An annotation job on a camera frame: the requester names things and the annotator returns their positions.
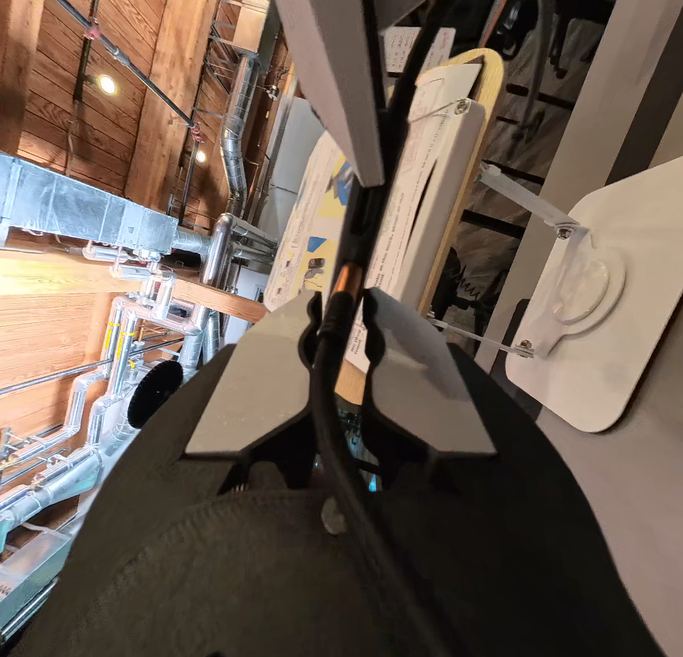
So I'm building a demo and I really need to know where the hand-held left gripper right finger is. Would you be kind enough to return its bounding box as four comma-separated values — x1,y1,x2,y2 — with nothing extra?
361,289,497,476

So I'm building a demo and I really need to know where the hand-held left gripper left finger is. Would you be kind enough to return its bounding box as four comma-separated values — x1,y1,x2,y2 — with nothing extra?
184,292,321,476

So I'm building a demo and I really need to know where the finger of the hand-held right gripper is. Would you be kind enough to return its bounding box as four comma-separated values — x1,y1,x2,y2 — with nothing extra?
272,0,454,188

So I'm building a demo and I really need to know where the slim hub tail cable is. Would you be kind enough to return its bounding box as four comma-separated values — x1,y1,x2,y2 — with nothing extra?
379,0,476,188

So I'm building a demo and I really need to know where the printed instruction sheet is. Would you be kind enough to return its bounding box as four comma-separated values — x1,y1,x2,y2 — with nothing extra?
265,65,481,372

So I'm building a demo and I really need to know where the white document stand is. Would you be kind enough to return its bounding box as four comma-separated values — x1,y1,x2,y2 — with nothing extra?
427,156,683,434

